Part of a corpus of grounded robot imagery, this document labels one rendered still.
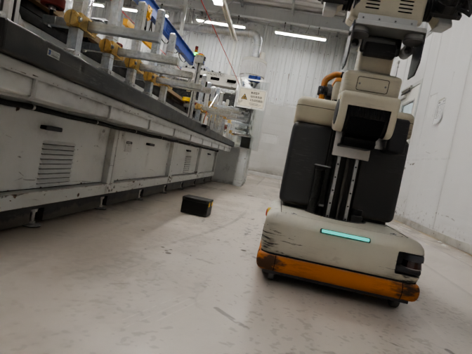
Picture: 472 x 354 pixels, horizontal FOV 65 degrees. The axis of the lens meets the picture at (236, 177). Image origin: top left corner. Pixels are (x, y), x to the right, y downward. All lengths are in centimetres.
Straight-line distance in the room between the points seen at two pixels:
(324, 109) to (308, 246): 67
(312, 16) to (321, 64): 168
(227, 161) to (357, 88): 477
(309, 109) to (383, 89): 37
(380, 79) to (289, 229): 69
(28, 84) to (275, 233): 98
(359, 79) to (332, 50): 1143
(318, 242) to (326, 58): 1165
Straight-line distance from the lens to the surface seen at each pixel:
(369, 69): 163
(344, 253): 150
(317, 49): 1296
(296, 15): 1196
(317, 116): 179
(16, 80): 126
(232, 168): 619
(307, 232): 147
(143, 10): 196
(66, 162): 196
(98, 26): 148
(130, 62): 188
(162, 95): 235
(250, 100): 610
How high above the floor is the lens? 47
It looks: 3 degrees down
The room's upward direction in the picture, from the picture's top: 11 degrees clockwise
